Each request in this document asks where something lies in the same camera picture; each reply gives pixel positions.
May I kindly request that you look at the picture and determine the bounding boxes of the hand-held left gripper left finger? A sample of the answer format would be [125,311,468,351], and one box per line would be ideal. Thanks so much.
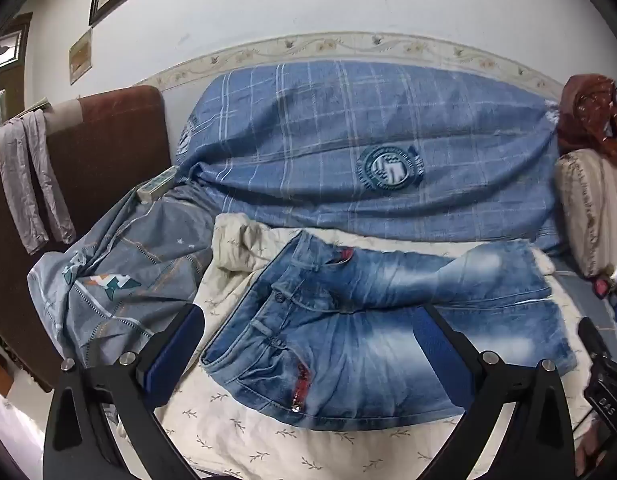
[43,302,205,480]

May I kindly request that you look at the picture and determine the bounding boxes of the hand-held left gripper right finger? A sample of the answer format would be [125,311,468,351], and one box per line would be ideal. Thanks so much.
[412,302,576,480]

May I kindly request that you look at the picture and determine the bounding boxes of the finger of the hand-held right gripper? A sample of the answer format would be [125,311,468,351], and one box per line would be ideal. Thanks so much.
[577,316,617,436]

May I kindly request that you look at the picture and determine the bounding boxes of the blue denim pants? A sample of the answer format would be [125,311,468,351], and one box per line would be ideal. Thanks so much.
[199,230,579,433]

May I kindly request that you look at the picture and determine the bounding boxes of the person's right hand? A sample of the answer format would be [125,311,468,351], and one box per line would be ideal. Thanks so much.
[573,422,609,480]

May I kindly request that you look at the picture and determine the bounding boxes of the cream leaf-print bed sheet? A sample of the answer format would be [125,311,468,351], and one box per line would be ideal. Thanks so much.
[111,212,596,480]

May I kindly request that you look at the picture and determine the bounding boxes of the grey printed quilt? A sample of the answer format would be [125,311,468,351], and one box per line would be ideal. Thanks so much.
[27,180,216,376]

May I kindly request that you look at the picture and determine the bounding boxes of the grey-blue bed sheet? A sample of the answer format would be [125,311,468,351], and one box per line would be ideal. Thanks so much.
[543,255,617,341]

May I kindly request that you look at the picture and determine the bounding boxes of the small pale green box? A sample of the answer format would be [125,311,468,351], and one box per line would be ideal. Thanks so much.
[137,167,178,203]

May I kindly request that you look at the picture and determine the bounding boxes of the striped floral pillow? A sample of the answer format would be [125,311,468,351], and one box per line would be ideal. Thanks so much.
[554,147,617,281]

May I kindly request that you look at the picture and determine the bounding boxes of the brown upholstered headboard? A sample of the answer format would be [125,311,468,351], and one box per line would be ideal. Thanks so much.
[0,85,174,393]

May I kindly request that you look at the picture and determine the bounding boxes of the blue plaid blanket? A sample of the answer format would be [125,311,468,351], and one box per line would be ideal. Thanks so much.
[174,59,569,256]

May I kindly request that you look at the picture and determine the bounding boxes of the grey hanging cloth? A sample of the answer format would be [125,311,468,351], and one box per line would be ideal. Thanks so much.
[0,109,77,256]

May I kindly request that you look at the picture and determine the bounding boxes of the red-brown patterned scarf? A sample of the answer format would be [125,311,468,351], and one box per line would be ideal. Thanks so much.
[557,74,617,168]

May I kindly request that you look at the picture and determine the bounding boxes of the small framed picture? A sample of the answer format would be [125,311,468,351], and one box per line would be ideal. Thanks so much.
[68,27,94,86]

